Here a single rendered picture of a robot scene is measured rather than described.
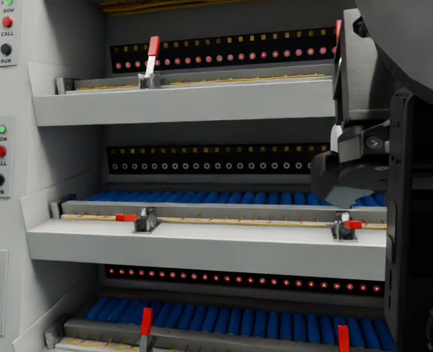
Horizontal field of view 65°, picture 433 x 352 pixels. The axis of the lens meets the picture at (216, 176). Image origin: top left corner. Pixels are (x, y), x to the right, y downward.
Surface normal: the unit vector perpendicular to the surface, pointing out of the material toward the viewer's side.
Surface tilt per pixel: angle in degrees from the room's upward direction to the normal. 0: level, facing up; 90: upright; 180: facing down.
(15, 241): 90
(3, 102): 90
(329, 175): 168
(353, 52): 78
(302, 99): 107
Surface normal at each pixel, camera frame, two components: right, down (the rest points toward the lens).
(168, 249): -0.21, 0.24
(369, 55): -0.21, -0.27
